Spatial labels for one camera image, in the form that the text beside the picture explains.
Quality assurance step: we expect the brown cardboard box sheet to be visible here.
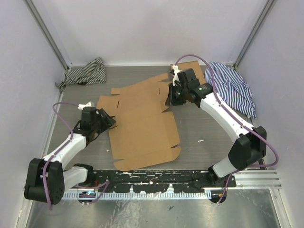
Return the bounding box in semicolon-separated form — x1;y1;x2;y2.
97;73;181;171

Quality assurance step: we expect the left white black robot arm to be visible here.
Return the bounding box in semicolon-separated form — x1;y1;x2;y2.
24;102;116;207

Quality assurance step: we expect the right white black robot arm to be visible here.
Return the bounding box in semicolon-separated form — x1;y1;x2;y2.
165;66;266;188

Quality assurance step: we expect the folded brown cardboard box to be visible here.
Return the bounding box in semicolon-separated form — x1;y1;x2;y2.
170;60;207;85

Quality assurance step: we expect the blue white striped cloth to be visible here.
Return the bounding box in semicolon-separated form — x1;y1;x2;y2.
205;62;257;118

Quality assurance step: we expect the grey striped cloth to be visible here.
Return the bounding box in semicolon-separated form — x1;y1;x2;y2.
55;57;106;91

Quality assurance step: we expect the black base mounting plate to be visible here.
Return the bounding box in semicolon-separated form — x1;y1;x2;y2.
66;169;237;193

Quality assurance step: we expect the left aluminium frame post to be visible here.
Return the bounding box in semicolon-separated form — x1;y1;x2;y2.
24;0;73;70

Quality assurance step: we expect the aluminium frame post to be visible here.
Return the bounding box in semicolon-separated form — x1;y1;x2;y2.
24;0;73;70
233;0;277;70

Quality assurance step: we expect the white slotted cable duct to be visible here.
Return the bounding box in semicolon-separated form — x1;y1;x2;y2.
62;190;211;200

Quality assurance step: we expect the right aluminium frame post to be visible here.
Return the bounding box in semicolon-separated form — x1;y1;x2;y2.
233;0;277;70

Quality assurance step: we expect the aluminium front rail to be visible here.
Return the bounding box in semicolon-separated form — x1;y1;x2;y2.
22;170;282;190

